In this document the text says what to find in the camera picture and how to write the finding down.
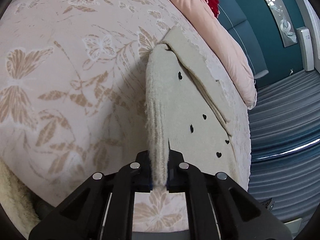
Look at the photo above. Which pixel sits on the cream knit sweater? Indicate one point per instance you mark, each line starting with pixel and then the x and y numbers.
pixel 186 110

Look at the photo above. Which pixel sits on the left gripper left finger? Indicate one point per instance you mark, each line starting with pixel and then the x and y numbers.
pixel 101 207

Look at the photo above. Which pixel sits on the pink butterfly bedspread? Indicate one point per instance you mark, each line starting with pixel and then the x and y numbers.
pixel 73 86

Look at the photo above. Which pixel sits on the silver floral wall art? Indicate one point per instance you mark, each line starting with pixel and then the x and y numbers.
pixel 283 22

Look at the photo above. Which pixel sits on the white wall switch panel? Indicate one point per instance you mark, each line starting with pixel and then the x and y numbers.
pixel 306 48

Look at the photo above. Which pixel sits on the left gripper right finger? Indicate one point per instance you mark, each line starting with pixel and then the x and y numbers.
pixel 219 208

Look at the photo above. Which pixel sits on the blue upholstered headboard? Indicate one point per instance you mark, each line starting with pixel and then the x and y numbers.
pixel 233 19

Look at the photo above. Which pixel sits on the pink folded duvet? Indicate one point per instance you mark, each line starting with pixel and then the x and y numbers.
pixel 229 52

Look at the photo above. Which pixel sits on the grey curtain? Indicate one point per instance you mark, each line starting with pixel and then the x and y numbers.
pixel 284 128

